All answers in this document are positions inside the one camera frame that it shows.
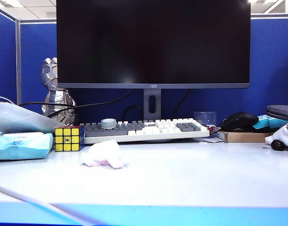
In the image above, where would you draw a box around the white wet wipe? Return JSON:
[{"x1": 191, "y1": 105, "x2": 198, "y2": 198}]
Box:
[{"x1": 80, "y1": 140, "x2": 128, "y2": 170}]

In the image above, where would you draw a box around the light blue wet wipes pack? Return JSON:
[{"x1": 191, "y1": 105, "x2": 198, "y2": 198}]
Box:
[{"x1": 0, "y1": 132, "x2": 54, "y2": 161}]

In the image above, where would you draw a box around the white and grey keyboard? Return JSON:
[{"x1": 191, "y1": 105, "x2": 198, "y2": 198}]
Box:
[{"x1": 79, "y1": 117, "x2": 210, "y2": 145}]

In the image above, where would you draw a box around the clear tape roll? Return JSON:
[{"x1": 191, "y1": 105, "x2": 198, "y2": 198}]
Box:
[{"x1": 100, "y1": 118, "x2": 117, "y2": 129}]

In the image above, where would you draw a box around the clear glass cup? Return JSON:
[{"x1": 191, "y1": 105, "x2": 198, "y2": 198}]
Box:
[{"x1": 193, "y1": 111, "x2": 217, "y2": 127}]

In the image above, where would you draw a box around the black computer monitor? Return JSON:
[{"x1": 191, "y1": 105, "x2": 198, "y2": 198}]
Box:
[{"x1": 56, "y1": 0, "x2": 251, "y2": 121}]

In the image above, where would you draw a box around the Rubik's cube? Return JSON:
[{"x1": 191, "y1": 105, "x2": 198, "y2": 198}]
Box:
[{"x1": 54, "y1": 125, "x2": 85, "y2": 152}]

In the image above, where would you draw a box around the black computer mouse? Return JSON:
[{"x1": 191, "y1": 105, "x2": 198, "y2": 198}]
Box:
[{"x1": 219, "y1": 112, "x2": 259, "y2": 132}]

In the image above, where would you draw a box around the silver faceted figurine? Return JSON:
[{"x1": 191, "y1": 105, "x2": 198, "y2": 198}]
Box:
[{"x1": 41, "y1": 57, "x2": 76, "y2": 125}]

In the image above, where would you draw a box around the flat brown cardboard box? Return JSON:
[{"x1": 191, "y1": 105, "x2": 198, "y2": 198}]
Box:
[{"x1": 215, "y1": 129, "x2": 274, "y2": 143}]

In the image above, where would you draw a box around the teal and white packet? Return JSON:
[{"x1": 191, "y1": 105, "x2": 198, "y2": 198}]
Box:
[{"x1": 252, "y1": 114, "x2": 288, "y2": 129}]

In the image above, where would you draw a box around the white leaf-shaped plate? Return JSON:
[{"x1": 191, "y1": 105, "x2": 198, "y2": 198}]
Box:
[{"x1": 0, "y1": 103, "x2": 66, "y2": 134}]

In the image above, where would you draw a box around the grey zip pouch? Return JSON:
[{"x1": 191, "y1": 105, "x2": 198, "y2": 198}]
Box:
[{"x1": 266, "y1": 105, "x2": 288, "y2": 123}]

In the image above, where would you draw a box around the wide blue office partition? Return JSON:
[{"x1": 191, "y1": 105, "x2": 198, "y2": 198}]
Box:
[{"x1": 19, "y1": 13, "x2": 288, "y2": 118}]

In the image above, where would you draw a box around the white cloth bag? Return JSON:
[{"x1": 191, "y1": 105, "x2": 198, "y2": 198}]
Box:
[{"x1": 264, "y1": 122, "x2": 288, "y2": 153}]

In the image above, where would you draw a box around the narrow blue office partition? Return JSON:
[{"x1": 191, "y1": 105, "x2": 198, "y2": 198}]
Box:
[{"x1": 0, "y1": 7, "x2": 17, "y2": 104}]

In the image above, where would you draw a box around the looped black monitor cable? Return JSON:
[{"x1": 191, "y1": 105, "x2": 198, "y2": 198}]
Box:
[{"x1": 122, "y1": 105, "x2": 142, "y2": 121}]

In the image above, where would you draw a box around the long black power cable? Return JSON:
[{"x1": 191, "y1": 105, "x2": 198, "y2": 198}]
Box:
[{"x1": 17, "y1": 89, "x2": 136, "y2": 118}]

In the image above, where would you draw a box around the white charger cable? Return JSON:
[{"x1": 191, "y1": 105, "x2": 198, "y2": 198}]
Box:
[{"x1": 0, "y1": 95, "x2": 95, "y2": 226}]

